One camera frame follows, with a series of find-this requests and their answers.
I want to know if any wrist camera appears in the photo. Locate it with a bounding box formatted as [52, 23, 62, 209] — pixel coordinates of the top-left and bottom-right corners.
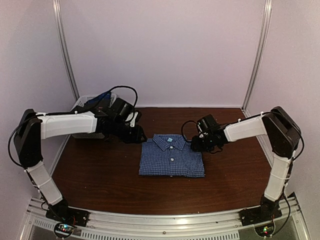
[196, 124, 208, 139]
[125, 110, 142, 128]

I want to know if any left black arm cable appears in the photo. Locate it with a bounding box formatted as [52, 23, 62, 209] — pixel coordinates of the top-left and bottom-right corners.
[7, 85, 139, 167]

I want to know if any aluminium frame post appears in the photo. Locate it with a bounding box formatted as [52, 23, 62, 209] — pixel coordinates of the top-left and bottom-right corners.
[52, 0, 80, 100]
[241, 0, 273, 113]

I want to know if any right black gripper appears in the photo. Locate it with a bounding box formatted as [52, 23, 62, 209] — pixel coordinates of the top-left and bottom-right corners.
[191, 134, 215, 152]

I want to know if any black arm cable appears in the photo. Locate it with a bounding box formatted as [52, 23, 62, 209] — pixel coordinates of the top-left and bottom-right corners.
[7, 85, 139, 167]
[180, 111, 306, 161]

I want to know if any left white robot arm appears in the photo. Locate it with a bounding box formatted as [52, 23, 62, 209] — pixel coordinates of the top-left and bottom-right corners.
[8, 97, 147, 222]

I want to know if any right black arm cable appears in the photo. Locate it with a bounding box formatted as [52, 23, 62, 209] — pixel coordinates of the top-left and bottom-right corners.
[180, 111, 306, 161]

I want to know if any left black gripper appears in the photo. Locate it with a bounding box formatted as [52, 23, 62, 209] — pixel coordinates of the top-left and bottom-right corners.
[111, 119, 147, 144]

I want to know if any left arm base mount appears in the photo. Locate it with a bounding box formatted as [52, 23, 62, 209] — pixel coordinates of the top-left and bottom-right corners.
[41, 199, 90, 240]

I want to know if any blue plaid long sleeve shirt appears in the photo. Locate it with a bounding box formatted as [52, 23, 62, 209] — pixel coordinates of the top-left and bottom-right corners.
[139, 134, 205, 178]

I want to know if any left aluminium frame post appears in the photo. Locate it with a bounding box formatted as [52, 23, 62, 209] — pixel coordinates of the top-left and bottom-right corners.
[52, 0, 80, 100]

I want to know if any dark blue plaid shirt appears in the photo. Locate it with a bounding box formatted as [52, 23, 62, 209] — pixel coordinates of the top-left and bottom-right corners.
[86, 91, 112, 104]

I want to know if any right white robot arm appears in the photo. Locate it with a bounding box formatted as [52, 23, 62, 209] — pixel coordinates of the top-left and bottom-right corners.
[189, 106, 305, 221]

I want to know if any black shirt in basket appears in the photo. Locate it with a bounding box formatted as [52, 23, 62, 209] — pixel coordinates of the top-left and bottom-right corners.
[73, 99, 111, 117]

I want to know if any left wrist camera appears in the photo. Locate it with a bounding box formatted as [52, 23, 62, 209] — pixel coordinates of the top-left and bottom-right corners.
[125, 110, 142, 128]

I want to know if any right aluminium frame post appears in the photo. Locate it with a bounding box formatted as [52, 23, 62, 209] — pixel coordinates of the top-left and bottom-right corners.
[241, 0, 273, 113]

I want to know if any aluminium front rail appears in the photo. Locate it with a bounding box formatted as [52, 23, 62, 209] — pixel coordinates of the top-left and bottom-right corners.
[17, 196, 310, 240]

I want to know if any white plastic laundry basket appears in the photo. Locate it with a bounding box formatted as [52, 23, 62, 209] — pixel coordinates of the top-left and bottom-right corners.
[72, 92, 118, 139]

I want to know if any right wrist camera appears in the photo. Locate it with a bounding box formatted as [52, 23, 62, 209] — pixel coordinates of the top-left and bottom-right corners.
[196, 124, 208, 139]

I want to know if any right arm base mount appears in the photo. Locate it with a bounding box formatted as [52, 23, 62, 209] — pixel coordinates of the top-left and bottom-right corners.
[239, 195, 283, 239]

